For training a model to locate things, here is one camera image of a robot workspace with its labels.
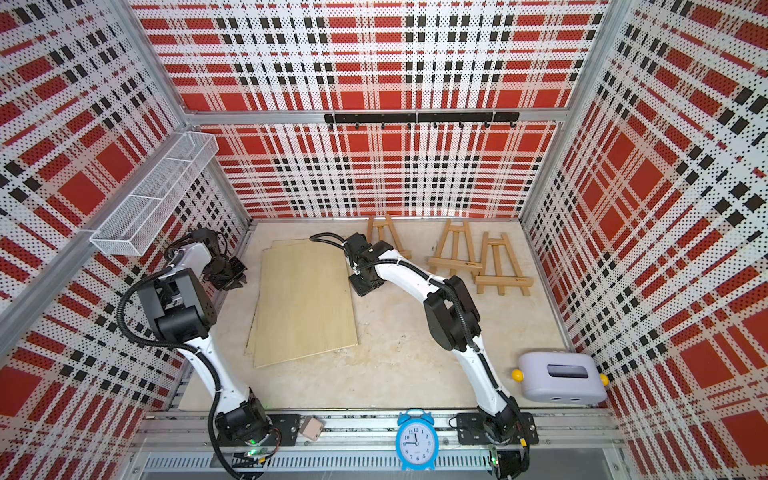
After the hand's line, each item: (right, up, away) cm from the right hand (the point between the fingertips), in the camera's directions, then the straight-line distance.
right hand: (369, 285), depth 93 cm
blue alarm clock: (+14, -34, -23) cm, 43 cm away
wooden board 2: (-34, -17, -7) cm, 39 cm away
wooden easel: (+29, +6, +8) cm, 31 cm away
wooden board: (-23, -6, +7) cm, 25 cm away
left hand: (-40, +2, +5) cm, 41 cm away
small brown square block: (-12, -33, -20) cm, 40 cm away
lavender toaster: (+51, -21, -18) cm, 58 cm away
